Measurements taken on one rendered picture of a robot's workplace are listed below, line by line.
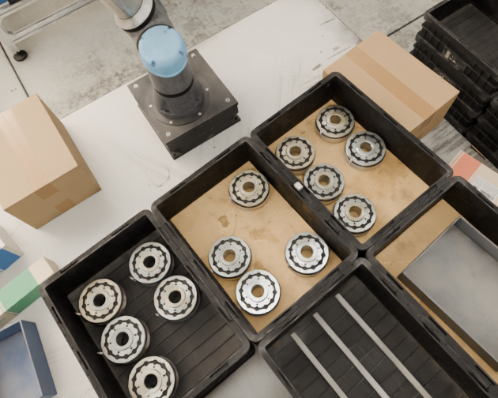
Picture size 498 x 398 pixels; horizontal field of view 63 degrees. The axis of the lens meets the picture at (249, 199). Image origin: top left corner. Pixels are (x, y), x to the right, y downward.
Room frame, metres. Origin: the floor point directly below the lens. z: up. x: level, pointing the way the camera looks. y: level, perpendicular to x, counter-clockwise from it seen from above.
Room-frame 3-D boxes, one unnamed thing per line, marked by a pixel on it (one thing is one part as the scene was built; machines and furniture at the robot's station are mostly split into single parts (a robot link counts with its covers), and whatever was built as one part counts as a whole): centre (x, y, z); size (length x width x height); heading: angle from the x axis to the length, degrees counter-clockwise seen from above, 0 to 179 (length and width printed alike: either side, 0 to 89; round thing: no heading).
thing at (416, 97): (0.67, -0.44, 0.78); 0.30 x 0.22 x 0.16; 29
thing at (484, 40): (1.02, -1.00, 0.37); 0.40 x 0.30 x 0.45; 23
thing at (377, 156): (0.48, -0.32, 0.86); 0.10 x 0.10 x 0.01
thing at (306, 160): (0.51, -0.14, 0.86); 0.10 x 0.10 x 0.01
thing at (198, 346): (0.16, 0.27, 0.87); 0.40 x 0.30 x 0.11; 29
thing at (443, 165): (0.44, -0.25, 0.92); 0.40 x 0.30 x 0.02; 29
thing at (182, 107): (0.79, 0.15, 0.85); 0.15 x 0.15 x 0.10
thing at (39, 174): (0.69, 0.60, 0.78); 0.30 x 0.22 x 0.16; 24
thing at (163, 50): (0.80, 0.15, 0.97); 0.13 x 0.12 x 0.14; 15
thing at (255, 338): (0.30, 0.01, 0.92); 0.40 x 0.30 x 0.02; 29
